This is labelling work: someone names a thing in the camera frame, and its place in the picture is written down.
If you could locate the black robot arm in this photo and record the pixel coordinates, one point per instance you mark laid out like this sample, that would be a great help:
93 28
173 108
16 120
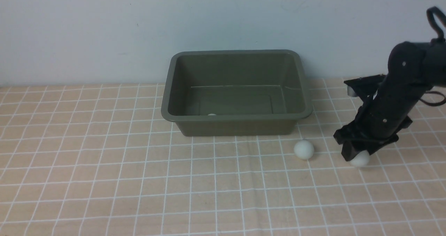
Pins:
413 70

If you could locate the olive green plastic bin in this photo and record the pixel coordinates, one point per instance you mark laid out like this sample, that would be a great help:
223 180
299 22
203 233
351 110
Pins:
252 92

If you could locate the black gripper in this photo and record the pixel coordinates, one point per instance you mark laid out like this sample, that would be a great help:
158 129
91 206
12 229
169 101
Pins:
353 141

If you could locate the beige checkered tablecloth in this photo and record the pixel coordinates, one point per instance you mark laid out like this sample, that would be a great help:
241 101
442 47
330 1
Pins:
99 160

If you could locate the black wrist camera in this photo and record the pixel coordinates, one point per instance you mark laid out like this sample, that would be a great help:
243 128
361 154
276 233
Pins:
364 86

